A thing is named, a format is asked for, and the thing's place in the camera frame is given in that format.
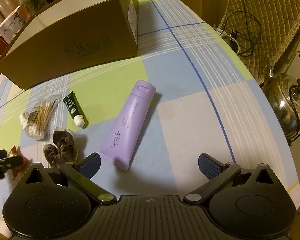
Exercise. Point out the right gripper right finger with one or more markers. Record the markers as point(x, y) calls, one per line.
point(219, 175)

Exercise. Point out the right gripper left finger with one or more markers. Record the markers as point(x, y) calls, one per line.
point(80, 174)

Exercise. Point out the red snack packet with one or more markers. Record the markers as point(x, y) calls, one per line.
point(17, 170)

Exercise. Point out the brown velvet scrunchie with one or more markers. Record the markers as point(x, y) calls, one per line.
point(63, 150)

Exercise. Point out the purple lotion tube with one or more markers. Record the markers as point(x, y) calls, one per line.
point(119, 145)

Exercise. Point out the cotton swab bag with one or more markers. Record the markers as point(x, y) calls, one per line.
point(35, 123)

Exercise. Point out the dark green small tube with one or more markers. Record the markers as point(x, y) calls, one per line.
point(74, 109)

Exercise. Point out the checkered tablecloth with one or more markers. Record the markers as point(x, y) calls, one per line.
point(206, 101)

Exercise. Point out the white humidifier box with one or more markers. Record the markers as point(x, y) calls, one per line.
point(11, 25)

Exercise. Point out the white power strip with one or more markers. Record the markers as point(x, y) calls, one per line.
point(233, 44)

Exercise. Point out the brown cardboard box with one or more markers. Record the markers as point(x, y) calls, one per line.
point(70, 35)

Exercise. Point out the quilted chair cushion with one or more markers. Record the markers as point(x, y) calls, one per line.
point(265, 29)

